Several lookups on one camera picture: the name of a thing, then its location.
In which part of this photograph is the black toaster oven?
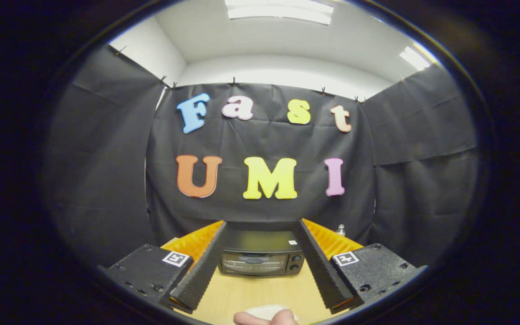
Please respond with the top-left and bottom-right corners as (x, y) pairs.
(217, 221), (306, 277)

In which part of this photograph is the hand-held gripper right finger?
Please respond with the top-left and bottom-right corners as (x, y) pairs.
(294, 218), (427, 314)

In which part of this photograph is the white plate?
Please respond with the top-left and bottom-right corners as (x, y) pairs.
(244, 305), (290, 319)

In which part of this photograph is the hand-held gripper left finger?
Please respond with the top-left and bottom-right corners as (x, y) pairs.
(97, 220), (229, 314)

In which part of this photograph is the long ceiling light panel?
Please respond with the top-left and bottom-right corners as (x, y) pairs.
(225, 0), (335, 25)

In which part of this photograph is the small ceiling light panel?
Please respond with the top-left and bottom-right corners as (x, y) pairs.
(399, 46), (431, 71)

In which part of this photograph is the black backdrop cloth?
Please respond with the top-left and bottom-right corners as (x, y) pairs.
(43, 43), (479, 267)

